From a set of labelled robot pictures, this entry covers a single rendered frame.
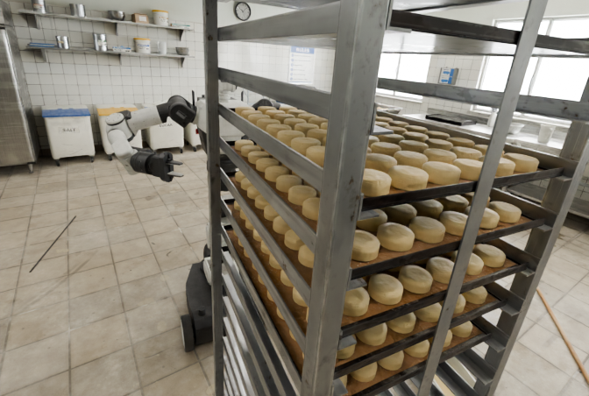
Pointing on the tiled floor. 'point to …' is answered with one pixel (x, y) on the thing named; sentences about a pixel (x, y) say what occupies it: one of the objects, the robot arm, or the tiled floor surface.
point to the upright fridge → (14, 102)
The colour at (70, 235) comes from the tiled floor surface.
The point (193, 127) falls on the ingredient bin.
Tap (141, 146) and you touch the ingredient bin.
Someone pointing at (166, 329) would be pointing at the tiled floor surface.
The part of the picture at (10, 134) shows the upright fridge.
